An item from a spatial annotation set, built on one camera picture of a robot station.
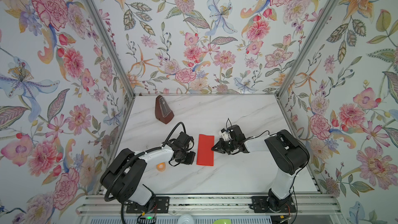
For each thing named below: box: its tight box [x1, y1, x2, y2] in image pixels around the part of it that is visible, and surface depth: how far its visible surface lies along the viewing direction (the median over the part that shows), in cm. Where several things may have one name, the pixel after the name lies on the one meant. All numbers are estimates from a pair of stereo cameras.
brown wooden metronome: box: [154, 94, 175, 125], surface depth 101 cm
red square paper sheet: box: [196, 134, 215, 166], surface depth 94 cm
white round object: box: [177, 213, 195, 224], surface depth 67 cm
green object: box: [212, 218, 232, 224], surface depth 72 cm
